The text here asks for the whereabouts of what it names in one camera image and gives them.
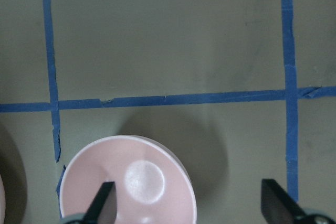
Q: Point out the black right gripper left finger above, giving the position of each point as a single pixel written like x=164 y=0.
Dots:
x=103 y=208

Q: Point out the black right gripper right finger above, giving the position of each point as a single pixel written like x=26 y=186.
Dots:
x=277 y=206

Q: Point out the pink bowl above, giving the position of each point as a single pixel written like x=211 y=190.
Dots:
x=152 y=185

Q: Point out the pink plate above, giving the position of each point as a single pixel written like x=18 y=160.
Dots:
x=2 y=202

